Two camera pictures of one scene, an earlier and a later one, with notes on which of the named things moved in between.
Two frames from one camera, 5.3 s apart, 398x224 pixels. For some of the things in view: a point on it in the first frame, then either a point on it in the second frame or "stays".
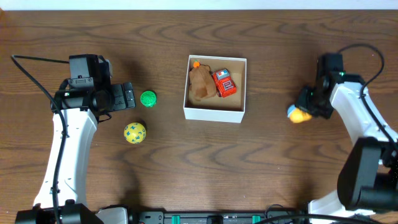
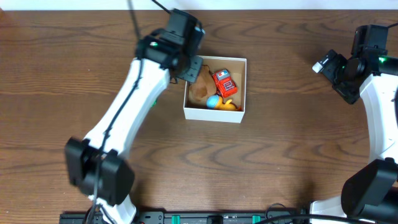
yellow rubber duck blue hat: [295, 115] to [215, 102]
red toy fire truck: [224, 84] stays
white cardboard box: [231, 109] stays
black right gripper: [306, 104] to [344, 92]
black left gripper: [123, 96] to [191, 69]
